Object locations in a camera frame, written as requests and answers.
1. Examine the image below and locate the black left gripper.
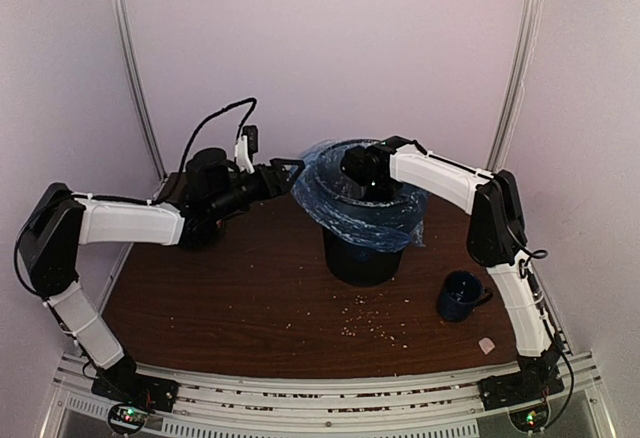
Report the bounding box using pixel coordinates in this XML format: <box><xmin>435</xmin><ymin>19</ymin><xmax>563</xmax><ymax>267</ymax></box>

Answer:
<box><xmin>209</xmin><ymin>158</ymin><xmax>305</xmax><ymax>219</ymax></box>

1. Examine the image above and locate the blue plastic trash bag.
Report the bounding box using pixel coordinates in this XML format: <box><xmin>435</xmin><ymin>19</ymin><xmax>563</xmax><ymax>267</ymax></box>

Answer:
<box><xmin>291</xmin><ymin>139</ymin><xmax>429</xmax><ymax>253</ymax></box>

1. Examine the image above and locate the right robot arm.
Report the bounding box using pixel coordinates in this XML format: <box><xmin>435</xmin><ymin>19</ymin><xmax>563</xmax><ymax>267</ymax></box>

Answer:
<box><xmin>340</xmin><ymin>136</ymin><xmax>560</xmax><ymax>400</ymax></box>

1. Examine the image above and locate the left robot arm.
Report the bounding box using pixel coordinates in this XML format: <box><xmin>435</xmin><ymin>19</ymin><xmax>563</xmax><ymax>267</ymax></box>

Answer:
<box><xmin>16</xmin><ymin>148</ymin><xmax>305</xmax><ymax>402</ymax></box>

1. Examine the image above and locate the black mesh trash bin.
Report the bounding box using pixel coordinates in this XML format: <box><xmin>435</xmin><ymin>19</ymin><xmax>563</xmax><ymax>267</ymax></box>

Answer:
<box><xmin>322</xmin><ymin>195</ymin><xmax>410</xmax><ymax>287</ymax></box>

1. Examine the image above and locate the dark blue mug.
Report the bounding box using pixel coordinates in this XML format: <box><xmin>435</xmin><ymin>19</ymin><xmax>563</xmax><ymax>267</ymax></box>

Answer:
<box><xmin>436</xmin><ymin>270</ymin><xmax>494</xmax><ymax>323</ymax></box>

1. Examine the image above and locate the small pink paper scrap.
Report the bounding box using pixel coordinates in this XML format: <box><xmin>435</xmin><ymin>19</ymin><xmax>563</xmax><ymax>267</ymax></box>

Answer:
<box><xmin>478</xmin><ymin>337</ymin><xmax>495</xmax><ymax>355</ymax></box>

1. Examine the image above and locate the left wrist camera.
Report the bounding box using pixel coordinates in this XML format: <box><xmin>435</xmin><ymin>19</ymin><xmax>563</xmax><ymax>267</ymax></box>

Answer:
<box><xmin>234</xmin><ymin>125</ymin><xmax>259</xmax><ymax>174</ymax></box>

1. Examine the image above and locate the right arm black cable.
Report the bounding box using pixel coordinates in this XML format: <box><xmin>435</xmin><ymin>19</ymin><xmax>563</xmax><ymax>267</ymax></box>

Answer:
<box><xmin>414</xmin><ymin>140</ymin><xmax>576</xmax><ymax>409</ymax></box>

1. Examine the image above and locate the left aluminium corner post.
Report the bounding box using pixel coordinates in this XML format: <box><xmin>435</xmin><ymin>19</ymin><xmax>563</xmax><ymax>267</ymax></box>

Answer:
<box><xmin>111</xmin><ymin>0</ymin><xmax>167</xmax><ymax>181</ymax></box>

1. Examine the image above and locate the aluminium corner post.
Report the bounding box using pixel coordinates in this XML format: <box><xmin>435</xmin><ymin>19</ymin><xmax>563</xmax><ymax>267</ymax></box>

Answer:
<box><xmin>111</xmin><ymin>0</ymin><xmax>167</xmax><ymax>181</ymax></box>
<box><xmin>487</xmin><ymin>0</ymin><xmax>542</xmax><ymax>171</ymax></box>

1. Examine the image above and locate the right aluminium corner post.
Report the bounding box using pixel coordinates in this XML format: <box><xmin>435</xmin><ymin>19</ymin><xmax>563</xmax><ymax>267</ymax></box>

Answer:
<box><xmin>487</xmin><ymin>0</ymin><xmax>542</xmax><ymax>171</ymax></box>

